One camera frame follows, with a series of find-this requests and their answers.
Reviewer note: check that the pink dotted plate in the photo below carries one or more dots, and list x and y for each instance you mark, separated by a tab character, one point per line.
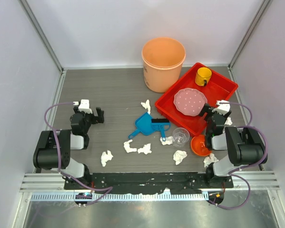
189	101

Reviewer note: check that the clear plastic cup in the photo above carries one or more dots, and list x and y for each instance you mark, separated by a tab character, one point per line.
180	137

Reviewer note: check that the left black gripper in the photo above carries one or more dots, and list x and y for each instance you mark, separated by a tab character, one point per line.
95	119

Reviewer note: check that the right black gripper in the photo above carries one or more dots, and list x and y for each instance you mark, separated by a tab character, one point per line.
206	108

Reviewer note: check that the red plastic tray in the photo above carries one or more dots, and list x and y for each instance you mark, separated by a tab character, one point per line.
218	88

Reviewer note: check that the blue hand brush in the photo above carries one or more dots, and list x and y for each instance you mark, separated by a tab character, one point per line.
161	125

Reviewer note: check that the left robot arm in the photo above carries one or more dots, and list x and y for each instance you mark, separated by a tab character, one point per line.
53	150

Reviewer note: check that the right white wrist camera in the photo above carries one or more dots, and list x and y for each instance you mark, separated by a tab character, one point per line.
223	107

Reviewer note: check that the curved paper scrap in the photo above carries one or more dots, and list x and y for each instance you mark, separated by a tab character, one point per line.
128	148

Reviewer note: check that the blue dustpan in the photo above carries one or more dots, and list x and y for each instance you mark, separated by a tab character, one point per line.
143	125

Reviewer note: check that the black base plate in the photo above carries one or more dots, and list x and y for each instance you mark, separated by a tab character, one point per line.
150	183

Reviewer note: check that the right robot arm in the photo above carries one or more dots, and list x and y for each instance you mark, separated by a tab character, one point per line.
228	148

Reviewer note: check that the yellow mug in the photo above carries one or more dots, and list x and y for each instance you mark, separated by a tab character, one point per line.
203	76

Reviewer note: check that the orange plastic bowl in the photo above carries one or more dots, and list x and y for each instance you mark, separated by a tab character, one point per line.
198	146

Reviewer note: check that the orange plastic bucket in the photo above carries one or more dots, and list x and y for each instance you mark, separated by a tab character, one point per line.
163	58

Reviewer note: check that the aluminium frame rail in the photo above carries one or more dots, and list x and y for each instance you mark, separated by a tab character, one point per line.
53	187

